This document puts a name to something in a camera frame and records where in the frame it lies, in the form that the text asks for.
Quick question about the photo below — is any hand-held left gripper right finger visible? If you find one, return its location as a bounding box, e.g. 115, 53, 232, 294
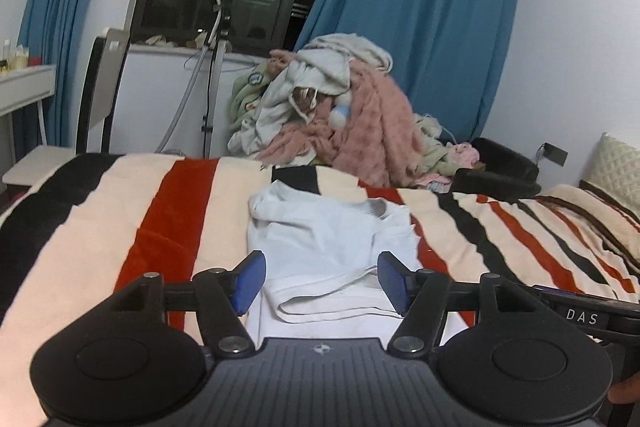
377, 251, 538, 354

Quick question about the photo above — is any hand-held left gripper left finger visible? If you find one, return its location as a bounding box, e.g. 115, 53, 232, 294
107, 250, 267, 355

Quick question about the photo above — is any white t-shirt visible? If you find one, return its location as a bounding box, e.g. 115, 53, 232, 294
247, 182, 471, 343

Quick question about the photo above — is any cream crumpled garment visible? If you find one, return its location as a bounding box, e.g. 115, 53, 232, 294
415, 114, 461, 180

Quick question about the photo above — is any small pink garment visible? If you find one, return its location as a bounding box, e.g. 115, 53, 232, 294
447, 142, 481, 168

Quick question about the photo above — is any cream quilted pillow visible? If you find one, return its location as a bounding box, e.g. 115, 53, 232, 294
582, 132, 640, 220

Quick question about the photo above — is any pink fluffy blanket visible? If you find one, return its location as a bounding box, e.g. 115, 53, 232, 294
257, 49, 426, 188

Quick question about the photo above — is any black sofa chair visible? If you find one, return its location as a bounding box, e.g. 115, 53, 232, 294
452, 137, 543, 198

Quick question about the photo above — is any striped blanket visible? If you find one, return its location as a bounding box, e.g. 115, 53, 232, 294
0, 152, 640, 343

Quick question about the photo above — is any pale green garment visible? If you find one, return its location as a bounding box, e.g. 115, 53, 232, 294
227, 62, 273, 152

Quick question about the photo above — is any tripod stand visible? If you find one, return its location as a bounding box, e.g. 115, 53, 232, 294
200, 0, 233, 158

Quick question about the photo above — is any grey hoodie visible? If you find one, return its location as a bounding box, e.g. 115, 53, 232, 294
257, 52, 351, 158

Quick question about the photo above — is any beige sweater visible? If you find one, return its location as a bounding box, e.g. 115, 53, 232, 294
300, 33, 393, 72

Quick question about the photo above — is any wide blue curtain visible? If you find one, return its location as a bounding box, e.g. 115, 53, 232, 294
292, 0, 523, 148

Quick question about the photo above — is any white desk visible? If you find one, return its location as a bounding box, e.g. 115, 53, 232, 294
0, 64, 57, 158

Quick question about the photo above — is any row of cosmetic bottles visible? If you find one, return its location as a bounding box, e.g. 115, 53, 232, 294
0, 38, 31, 72

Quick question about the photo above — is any narrow blue curtain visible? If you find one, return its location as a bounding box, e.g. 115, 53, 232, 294
12, 0, 126, 148

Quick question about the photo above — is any black wall socket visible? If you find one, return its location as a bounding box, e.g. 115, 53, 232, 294
542, 142, 569, 166

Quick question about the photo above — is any grey ribbed hose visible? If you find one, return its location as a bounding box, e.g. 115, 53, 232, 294
160, 24, 221, 152

